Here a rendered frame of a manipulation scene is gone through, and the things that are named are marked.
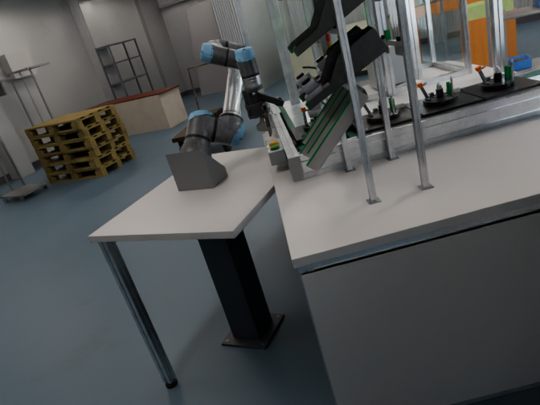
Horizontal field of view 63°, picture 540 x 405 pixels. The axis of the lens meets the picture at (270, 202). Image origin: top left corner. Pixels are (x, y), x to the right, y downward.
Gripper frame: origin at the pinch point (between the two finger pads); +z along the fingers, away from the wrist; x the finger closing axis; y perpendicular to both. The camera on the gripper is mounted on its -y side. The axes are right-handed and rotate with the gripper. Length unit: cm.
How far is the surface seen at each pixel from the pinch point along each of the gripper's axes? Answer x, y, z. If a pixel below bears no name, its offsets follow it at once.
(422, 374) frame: 76, -26, 70
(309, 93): 45, -14, -20
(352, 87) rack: 55, -25, -20
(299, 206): 42.8, -2.3, 17.3
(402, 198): 58, -34, 17
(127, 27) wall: -1002, 263, -104
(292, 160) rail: 18.2, -5.2, 8.3
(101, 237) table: 19, 77, 18
